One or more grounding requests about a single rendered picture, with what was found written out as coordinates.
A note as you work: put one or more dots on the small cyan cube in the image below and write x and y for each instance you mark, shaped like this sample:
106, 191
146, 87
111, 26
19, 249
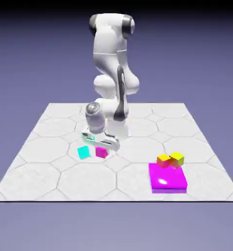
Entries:
83, 152

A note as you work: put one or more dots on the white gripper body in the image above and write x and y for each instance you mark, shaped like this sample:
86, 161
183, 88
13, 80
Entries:
100, 140

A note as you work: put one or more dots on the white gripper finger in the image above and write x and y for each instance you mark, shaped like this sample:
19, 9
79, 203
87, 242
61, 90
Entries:
92, 150

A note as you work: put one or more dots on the small orange cube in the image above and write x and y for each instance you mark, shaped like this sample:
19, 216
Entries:
163, 160

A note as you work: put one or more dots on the small magenta cube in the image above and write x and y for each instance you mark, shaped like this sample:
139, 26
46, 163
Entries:
100, 152

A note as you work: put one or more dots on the small yellow cube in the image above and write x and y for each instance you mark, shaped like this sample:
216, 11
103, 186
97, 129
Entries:
177, 158

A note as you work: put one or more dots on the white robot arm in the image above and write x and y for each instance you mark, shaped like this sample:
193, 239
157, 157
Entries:
108, 58

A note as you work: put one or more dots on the large magenta box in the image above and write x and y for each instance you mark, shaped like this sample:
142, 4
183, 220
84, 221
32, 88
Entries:
167, 179

